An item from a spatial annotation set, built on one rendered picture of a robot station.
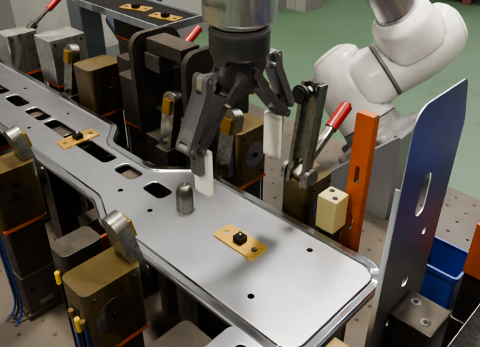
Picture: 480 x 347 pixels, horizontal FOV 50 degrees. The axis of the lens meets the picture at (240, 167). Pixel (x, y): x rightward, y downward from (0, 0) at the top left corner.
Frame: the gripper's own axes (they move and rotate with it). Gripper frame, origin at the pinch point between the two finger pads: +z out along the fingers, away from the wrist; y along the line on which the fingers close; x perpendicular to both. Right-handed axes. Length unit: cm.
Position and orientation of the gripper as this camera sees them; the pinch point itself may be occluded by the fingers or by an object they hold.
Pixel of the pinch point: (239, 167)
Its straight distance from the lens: 72.3
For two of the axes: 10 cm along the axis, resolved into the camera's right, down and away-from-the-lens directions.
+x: 7.2, 3.7, -5.9
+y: -7.0, 3.8, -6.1
